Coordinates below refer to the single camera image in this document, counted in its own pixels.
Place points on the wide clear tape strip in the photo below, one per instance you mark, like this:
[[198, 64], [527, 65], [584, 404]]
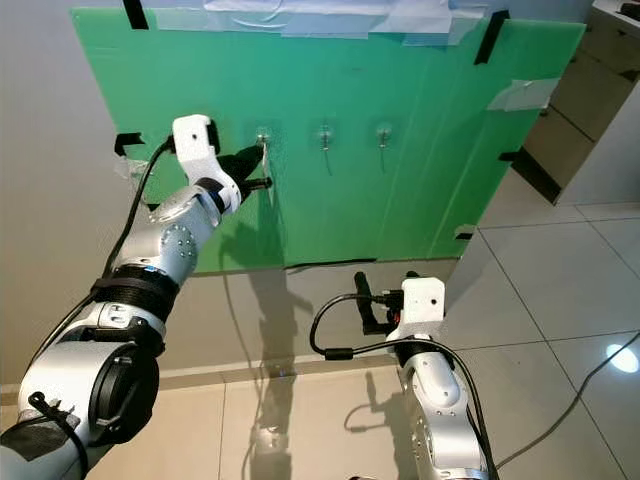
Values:
[[340, 16]]

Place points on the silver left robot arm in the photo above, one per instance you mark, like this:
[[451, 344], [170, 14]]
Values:
[[170, 245]]

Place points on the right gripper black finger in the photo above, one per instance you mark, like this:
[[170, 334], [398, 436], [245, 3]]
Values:
[[412, 275], [363, 298]]

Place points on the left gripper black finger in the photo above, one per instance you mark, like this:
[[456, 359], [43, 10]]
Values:
[[245, 157], [256, 183]]

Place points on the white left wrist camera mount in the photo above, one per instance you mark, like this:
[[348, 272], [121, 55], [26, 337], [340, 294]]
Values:
[[192, 142]]

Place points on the green plastic board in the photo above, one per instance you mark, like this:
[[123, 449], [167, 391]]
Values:
[[400, 200]]

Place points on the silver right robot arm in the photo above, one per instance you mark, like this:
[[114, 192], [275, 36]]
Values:
[[435, 400]]

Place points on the small clear tape piece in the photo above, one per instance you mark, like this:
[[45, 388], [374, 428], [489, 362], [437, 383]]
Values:
[[128, 167], [523, 94]]

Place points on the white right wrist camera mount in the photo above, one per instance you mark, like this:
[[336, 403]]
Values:
[[422, 308]]

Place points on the clear adhesive wall hook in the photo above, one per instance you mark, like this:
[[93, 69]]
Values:
[[383, 131], [263, 132], [325, 133]]

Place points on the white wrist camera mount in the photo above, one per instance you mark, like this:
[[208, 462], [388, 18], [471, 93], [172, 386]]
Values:
[[192, 142], [422, 308]]

